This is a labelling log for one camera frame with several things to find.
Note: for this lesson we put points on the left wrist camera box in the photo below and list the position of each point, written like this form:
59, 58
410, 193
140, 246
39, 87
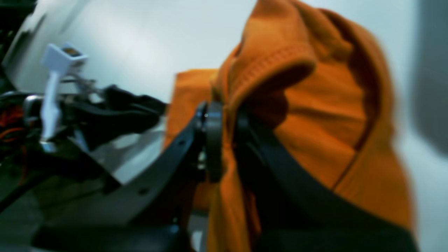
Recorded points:
64, 59

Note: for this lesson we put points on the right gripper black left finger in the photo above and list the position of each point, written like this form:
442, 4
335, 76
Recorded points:
150, 213

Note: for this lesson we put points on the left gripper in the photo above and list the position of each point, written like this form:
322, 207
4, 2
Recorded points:
44, 115

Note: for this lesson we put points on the orange t-shirt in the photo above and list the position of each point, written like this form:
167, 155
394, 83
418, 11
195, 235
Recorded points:
322, 83

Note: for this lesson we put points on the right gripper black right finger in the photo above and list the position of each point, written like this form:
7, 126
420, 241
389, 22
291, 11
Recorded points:
297, 213

